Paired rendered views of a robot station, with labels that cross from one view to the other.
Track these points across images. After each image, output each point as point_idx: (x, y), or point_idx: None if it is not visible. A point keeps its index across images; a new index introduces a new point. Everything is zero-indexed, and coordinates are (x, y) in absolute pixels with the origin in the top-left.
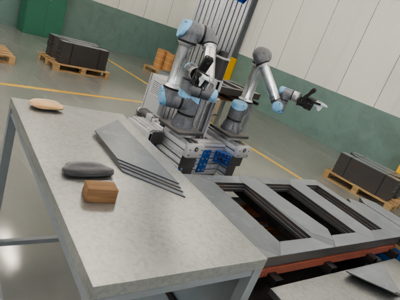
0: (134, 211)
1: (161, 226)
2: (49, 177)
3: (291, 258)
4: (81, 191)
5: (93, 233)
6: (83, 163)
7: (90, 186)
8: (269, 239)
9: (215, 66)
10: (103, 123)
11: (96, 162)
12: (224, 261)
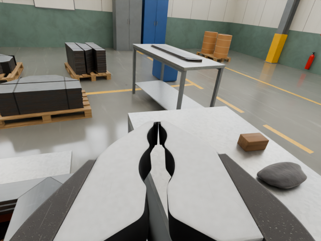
0: (220, 137)
1: (199, 128)
2: (299, 161)
3: None
4: (265, 151)
5: (238, 123)
6: (291, 171)
7: (261, 134)
8: (31, 200)
9: None
10: None
11: (285, 183)
12: (162, 112)
